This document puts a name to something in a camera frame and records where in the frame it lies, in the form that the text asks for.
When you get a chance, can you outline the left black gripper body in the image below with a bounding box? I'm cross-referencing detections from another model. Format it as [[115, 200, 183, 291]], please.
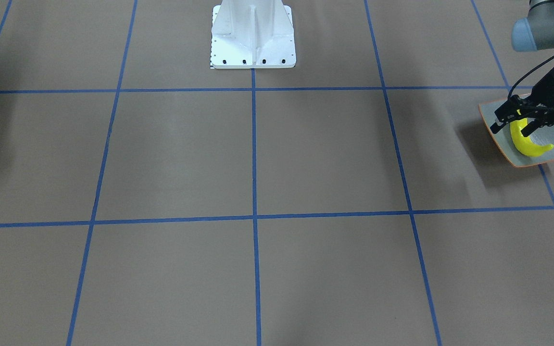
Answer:
[[522, 67, 554, 126]]

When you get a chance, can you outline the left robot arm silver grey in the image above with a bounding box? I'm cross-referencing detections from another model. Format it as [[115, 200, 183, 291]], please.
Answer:
[[490, 0, 554, 136]]

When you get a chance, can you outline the grey square plate orange rim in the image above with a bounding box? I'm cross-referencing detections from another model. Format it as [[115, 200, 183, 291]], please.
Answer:
[[478, 98, 554, 167]]

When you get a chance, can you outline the black braided cable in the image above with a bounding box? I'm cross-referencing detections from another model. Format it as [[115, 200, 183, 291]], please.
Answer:
[[507, 46, 554, 102]]

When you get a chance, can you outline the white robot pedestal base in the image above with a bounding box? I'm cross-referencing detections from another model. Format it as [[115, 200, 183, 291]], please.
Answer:
[[210, 0, 297, 69]]

